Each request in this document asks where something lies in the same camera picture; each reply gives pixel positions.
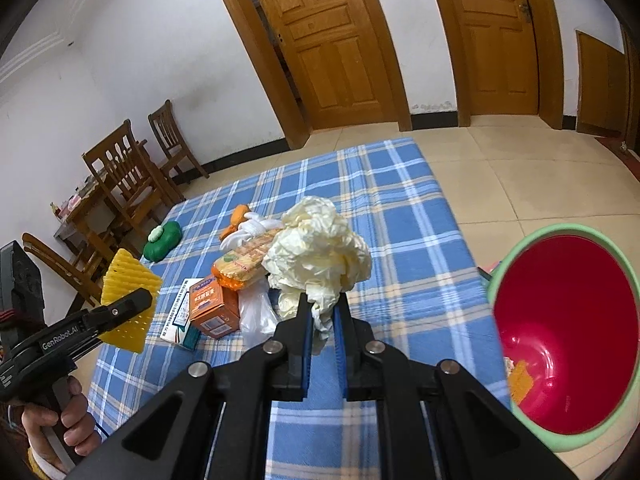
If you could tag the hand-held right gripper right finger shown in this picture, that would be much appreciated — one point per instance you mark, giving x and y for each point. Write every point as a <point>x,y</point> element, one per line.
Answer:
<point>342,350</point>

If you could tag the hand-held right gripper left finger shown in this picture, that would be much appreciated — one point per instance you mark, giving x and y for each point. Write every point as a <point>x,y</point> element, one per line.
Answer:
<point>303,340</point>

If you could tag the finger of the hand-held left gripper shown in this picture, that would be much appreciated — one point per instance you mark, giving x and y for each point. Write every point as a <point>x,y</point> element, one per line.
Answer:
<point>120,310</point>

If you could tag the yellow foam fruit net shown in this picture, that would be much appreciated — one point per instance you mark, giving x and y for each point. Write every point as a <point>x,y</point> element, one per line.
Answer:
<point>131,272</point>

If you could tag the cream plastic bag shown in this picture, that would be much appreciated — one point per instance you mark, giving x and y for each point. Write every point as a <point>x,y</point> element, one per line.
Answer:
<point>315,245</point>

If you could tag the white glove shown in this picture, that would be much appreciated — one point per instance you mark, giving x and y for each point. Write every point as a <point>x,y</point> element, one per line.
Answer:
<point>255,225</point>

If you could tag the red bin with green rim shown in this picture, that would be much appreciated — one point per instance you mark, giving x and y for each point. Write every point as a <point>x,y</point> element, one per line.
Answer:
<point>560,325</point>

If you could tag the person's left hand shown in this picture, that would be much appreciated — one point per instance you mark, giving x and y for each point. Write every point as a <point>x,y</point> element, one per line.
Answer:
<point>75,422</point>

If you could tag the clear plastic bag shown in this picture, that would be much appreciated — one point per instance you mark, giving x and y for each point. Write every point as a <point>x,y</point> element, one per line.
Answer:
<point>255,312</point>

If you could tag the white and green box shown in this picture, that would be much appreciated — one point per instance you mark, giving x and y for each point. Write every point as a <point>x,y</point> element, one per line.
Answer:
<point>175,327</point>

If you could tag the wooden chair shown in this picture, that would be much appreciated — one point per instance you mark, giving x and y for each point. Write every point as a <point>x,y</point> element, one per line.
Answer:
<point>60,265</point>
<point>172,132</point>
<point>122,170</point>

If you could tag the green plush toy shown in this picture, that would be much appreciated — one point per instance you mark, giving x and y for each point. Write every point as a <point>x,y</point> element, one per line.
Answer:
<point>162,242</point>

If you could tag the orange cardboard box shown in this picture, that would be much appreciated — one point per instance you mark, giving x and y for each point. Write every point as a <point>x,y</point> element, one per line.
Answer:
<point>215,307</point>

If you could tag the orange snack packet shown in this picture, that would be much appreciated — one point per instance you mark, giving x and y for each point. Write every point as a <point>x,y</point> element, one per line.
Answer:
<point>240,262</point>

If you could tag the wooden dining table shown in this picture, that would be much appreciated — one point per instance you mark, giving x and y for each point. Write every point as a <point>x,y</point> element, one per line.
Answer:
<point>82,215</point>

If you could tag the orange plush toy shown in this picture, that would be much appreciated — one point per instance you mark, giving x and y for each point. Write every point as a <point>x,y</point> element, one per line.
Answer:
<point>238,215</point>

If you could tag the blue plaid blanket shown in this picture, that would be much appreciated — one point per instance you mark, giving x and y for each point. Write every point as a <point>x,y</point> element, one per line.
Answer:
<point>395,200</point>

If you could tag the orange wrapper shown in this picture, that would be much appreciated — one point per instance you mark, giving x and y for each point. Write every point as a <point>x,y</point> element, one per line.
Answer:
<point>521,381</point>

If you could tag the wooden panel door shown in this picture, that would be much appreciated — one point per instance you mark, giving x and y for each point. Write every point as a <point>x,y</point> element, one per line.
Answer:
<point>330,35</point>

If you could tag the narrow wooden door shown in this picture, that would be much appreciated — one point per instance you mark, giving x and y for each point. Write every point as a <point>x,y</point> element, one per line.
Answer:
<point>602,85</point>

